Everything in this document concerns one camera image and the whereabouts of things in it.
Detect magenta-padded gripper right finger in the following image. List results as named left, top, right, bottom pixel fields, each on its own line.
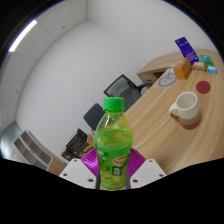
left=125, top=148, right=167, bottom=190

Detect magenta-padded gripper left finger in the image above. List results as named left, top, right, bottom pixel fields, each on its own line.
left=59, top=148, right=101, bottom=190

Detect green drink bottle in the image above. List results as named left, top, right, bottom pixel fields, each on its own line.
left=93, top=96, right=134, bottom=191

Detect small dark brown box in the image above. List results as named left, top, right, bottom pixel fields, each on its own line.
left=60, top=146, right=84, bottom=162

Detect large dark brown box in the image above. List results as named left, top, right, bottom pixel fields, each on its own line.
left=65, top=128, right=95, bottom=155

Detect wooden cabinet with glass doors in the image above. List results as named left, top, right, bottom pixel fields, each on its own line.
left=12, top=129, right=68, bottom=176

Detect black office chair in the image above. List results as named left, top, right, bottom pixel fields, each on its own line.
left=82, top=102, right=106, bottom=135

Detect white mug with brown base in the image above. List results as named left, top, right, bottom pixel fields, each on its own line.
left=168, top=91, right=202, bottom=130

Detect mesh office chair, grey back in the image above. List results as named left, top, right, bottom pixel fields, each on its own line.
left=103, top=74, right=149, bottom=113

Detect round grey-white disc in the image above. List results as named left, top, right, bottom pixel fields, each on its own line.
left=157, top=68, right=178, bottom=88

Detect flat round red coaster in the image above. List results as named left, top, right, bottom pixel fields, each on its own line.
left=195, top=80, right=211, bottom=95

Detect wooden side desk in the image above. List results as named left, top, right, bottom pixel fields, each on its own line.
left=136, top=49, right=218, bottom=86

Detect orange-brown cardboard box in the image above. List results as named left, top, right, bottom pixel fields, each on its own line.
left=172, top=57, right=193, bottom=81

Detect small tan box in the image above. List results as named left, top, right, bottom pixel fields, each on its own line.
left=191, top=61, right=208, bottom=72

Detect small blue packet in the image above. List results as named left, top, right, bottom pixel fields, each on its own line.
left=206, top=65, right=218, bottom=74

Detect green packets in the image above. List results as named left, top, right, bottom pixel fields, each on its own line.
left=199, top=53, right=214, bottom=64

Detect purple standing pouch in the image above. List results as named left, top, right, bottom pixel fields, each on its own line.
left=174, top=36, right=199, bottom=66

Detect rectangular ceiling light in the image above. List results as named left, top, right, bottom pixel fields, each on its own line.
left=8, top=19, right=38, bottom=53

